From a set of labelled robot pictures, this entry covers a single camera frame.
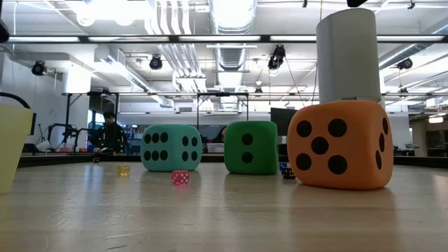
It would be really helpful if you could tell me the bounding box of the green foam die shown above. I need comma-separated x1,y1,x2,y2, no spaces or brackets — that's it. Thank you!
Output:
223,120,280,176

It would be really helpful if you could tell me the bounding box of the teal foam die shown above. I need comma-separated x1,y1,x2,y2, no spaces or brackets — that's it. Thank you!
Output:
140,124,203,173

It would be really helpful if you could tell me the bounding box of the orange foam die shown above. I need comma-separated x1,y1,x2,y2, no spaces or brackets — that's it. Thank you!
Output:
286,100,394,190

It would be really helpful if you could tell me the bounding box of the person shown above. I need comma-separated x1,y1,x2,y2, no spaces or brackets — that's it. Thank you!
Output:
89,111,129,155
209,125,227,144

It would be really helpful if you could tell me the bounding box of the clear plastic container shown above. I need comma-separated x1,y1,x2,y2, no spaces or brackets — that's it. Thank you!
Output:
206,142,225,154

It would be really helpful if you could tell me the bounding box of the black computer monitor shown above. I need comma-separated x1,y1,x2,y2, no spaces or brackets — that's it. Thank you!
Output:
270,107,298,137

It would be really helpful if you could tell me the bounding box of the small pink die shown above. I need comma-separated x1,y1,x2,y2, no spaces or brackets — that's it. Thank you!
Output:
171,170,190,186

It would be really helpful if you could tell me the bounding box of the white lamp with wooden base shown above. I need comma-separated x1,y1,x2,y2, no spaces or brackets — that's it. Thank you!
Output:
316,7,382,104

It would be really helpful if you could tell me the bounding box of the yellow translucent plastic bin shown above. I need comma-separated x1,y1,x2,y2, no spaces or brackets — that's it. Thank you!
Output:
0,102,35,195

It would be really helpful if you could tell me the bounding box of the black background frame stand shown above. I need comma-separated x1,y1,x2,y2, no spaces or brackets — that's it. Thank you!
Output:
62,91,250,155

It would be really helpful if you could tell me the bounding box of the black overhead camera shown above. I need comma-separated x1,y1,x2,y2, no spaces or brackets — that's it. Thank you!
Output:
267,44,286,70

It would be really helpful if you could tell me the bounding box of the black left camera cable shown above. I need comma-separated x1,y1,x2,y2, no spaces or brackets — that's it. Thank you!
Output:
0,91,32,109

